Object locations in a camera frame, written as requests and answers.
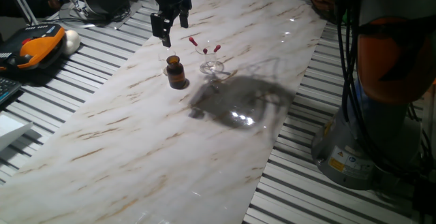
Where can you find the metal teleoperation rod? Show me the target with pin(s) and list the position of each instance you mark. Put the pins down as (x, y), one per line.
(73, 1)

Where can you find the silver orange robot arm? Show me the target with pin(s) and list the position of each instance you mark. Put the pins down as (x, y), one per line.
(374, 132)

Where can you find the black sleeved forearm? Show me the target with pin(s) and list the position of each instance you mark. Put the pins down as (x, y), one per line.
(24, 4)

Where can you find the brown glass bottle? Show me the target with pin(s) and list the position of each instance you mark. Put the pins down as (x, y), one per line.
(176, 76)

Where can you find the wide clear glass beaker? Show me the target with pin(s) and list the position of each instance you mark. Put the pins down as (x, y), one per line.
(211, 66)

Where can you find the white round plastic object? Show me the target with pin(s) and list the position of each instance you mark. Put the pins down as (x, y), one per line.
(71, 42)

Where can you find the orange black teach pendant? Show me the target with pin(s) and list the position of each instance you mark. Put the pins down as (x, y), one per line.
(37, 45)

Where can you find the marble pattern board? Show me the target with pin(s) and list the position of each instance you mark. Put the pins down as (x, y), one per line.
(119, 156)

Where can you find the metal tripod leg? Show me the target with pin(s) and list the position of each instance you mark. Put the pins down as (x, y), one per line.
(22, 4)

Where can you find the dark computer keyboard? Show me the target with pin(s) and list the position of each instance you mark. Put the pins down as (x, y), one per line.
(7, 89)

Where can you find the white paper sheet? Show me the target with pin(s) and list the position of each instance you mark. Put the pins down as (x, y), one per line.
(10, 130)

